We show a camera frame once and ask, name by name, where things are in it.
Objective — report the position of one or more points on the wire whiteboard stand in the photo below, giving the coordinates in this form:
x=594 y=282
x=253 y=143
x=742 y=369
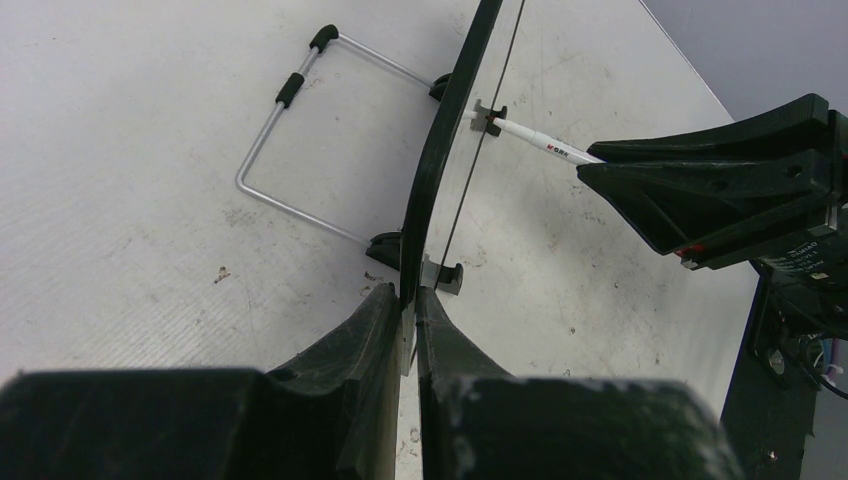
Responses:
x=338 y=151

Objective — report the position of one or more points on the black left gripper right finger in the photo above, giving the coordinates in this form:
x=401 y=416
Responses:
x=478 y=421

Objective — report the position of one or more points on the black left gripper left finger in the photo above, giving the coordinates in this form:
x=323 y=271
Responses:
x=330 y=412

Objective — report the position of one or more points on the white marker pen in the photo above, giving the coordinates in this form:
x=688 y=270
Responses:
x=539 y=140

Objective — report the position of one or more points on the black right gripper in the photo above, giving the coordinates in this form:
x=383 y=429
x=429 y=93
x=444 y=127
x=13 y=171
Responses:
x=787 y=218

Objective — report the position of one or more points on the black framed whiteboard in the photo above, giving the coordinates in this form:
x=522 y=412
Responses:
x=468 y=96

